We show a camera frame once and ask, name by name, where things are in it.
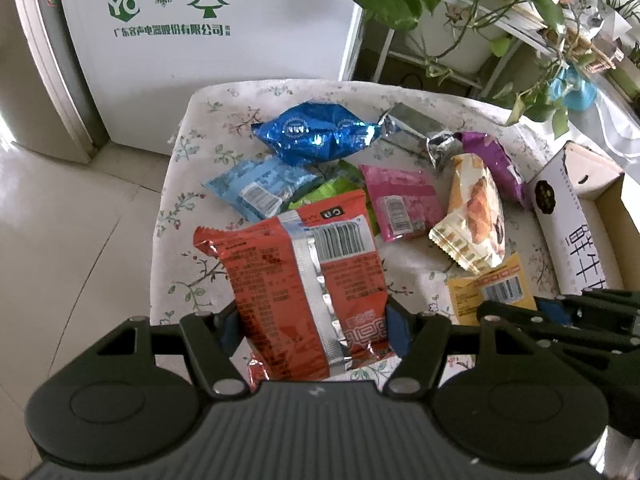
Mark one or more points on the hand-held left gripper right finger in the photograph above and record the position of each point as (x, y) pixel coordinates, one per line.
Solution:
(398, 329)

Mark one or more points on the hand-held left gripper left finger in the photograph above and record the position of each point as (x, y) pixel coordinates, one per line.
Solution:
(227, 329)

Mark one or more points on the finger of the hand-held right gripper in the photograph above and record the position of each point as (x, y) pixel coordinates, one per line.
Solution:
(555, 310)
(542, 342)

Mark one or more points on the red snack packet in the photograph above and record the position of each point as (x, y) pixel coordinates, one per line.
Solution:
(280, 280)

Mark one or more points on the cardboard box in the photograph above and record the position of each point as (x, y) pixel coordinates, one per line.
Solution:
(565, 210)

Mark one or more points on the pink snack packet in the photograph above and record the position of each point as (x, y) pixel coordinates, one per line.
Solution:
(400, 200)

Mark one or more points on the light blue snack packet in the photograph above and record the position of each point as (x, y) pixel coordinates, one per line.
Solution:
(260, 185)

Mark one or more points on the yellow snack packet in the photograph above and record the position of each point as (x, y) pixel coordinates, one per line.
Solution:
(495, 285)

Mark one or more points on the cream croissant snack packet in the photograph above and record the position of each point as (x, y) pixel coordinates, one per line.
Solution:
(475, 210)

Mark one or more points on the green snack packet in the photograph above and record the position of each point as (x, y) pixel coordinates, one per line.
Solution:
(327, 190)

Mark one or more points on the purple snack packet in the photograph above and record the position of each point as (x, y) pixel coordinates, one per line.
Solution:
(492, 155)

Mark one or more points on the table with translucent cover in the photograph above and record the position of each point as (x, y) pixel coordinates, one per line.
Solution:
(615, 120)

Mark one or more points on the floral tablecloth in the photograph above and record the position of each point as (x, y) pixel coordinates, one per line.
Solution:
(210, 125)

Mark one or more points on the silver foil snack packet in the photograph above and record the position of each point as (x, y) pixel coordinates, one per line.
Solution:
(410, 122)

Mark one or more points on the shiny blue snack packet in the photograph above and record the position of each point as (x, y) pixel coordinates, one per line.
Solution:
(310, 132)

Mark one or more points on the blue plastic toy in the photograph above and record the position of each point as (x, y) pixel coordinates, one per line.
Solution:
(570, 90)

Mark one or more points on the white refrigerator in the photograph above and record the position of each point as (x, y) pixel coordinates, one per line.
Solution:
(250, 70)

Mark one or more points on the white flower-print plant pot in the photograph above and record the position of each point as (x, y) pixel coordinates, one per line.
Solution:
(460, 45)

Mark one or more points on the white metal plant stand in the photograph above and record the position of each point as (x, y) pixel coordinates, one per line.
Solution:
(500, 15)

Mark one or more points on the grey door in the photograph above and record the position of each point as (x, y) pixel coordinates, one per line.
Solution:
(45, 60)

